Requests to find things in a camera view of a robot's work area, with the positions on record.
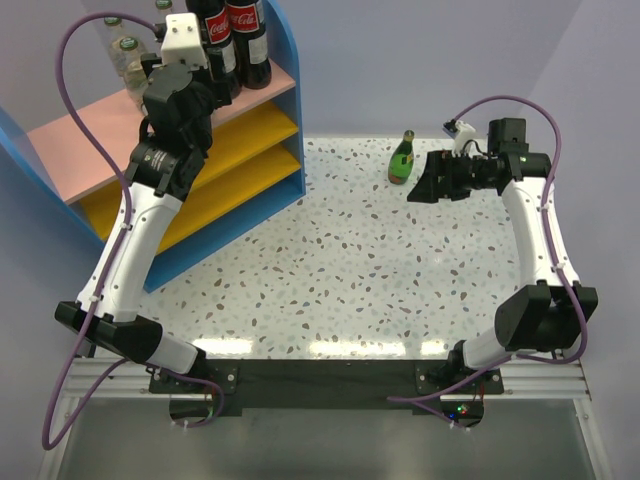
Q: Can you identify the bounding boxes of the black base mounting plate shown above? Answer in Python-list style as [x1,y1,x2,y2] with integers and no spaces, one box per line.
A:
[149,352,505,427]

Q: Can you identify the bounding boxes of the cola bottle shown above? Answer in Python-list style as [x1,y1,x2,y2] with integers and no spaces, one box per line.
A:
[226,0,271,90]
[184,0,244,99]

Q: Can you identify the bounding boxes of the aluminium rail frame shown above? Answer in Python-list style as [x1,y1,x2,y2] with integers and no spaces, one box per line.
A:
[55,358,613,479]

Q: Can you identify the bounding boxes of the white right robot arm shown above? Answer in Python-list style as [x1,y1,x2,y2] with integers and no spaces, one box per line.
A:
[407,118,598,393]

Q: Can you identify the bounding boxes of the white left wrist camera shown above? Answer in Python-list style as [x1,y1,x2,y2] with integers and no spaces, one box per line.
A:
[160,12,208,70]

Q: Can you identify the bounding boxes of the clear soda bottle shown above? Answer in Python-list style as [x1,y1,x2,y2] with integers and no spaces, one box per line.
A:
[119,36,148,111]
[103,16,145,77]
[199,26,209,50]

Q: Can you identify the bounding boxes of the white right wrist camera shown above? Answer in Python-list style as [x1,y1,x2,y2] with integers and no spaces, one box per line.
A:
[443,119,477,156]

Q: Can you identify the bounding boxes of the green glass bottle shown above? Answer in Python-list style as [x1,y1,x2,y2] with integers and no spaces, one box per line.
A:
[387,130,415,185]

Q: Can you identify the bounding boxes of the clear soda bottle shelved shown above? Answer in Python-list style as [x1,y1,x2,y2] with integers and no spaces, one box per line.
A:
[154,0,174,22]

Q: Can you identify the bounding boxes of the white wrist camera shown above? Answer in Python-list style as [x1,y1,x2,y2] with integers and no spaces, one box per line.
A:
[160,12,208,70]
[443,119,477,156]

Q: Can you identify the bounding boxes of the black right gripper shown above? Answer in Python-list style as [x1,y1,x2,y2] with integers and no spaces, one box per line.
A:
[407,150,496,203]

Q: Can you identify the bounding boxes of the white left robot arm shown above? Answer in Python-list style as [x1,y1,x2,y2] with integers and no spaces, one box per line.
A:
[54,44,224,392]

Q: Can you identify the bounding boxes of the blue shelf with coloured boards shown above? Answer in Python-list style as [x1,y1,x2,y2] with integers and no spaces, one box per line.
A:
[1,1,305,292]

